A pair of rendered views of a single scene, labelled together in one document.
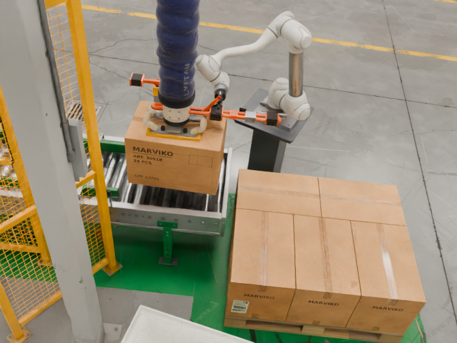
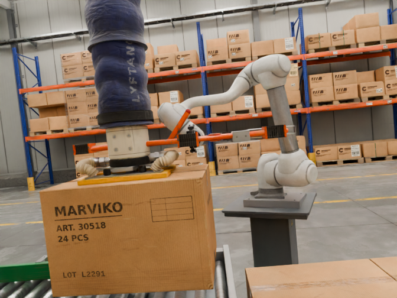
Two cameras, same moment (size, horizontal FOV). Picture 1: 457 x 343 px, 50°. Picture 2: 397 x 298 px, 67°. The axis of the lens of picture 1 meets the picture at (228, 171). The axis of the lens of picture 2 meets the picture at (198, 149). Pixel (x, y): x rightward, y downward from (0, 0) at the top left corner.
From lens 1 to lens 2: 2.19 m
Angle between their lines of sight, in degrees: 41
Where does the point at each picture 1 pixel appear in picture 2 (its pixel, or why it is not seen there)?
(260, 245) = not seen: outside the picture
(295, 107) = (296, 164)
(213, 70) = (179, 115)
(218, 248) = not seen: outside the picture
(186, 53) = (126, 26)
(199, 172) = (174, 237)
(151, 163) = (89, 238)
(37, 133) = not seen: outside the picture
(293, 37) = (268, 62)
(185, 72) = (129, 62)
